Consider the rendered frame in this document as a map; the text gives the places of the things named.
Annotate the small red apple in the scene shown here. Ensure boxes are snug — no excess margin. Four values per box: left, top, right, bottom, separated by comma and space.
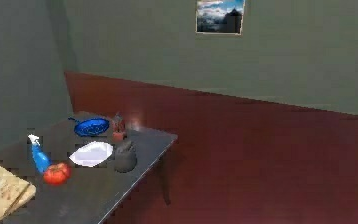
111, 131, 125, 143

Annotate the red tomato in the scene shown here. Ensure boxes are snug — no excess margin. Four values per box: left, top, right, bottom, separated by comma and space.
42, 162, 72, 187

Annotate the clear drinking glass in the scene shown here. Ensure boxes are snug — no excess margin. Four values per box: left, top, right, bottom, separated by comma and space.
128, 114, 142, 132

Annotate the red pepper mill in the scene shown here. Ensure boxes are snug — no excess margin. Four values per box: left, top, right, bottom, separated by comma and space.
112, 112, 126, 134

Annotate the white plate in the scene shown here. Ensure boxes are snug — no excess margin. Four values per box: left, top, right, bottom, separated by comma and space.
68, 141, 114, 168

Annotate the framed mountain landscape picture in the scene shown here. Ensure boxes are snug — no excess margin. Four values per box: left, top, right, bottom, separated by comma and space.
195, 0, 246, 36

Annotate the dark grey table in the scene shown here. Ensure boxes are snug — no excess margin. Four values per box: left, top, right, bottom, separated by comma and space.
0, 111, 179, 224

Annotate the blue spray bottle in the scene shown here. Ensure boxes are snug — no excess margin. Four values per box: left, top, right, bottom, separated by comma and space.
27, 134, 52, 175

